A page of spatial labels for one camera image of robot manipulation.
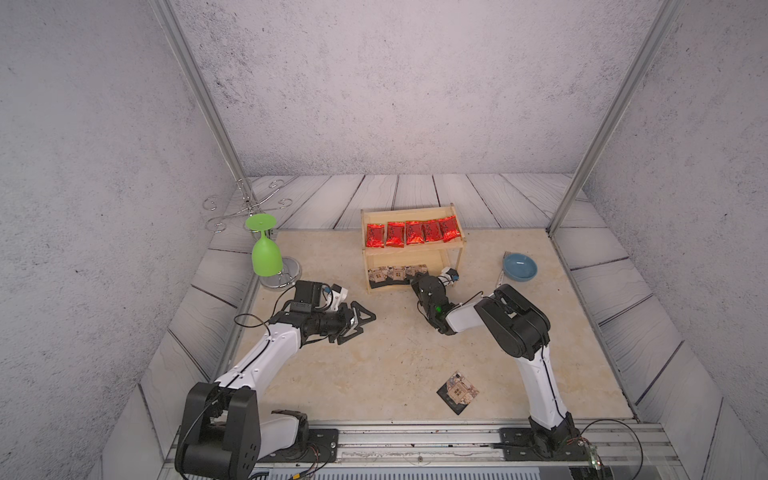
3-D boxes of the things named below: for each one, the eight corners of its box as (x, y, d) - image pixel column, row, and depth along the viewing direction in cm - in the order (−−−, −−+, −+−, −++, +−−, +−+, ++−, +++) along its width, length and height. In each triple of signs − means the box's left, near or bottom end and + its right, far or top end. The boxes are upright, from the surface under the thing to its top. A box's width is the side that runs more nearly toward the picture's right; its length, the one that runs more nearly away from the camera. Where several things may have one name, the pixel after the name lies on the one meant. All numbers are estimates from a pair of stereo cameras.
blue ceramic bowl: (507, 281, 107) (510, 275, 105) (500, 259, 114) (503, 253, 111) (537, 281, 107) (541, 275, 105) (529, 259, 114) (532, 253, 111)
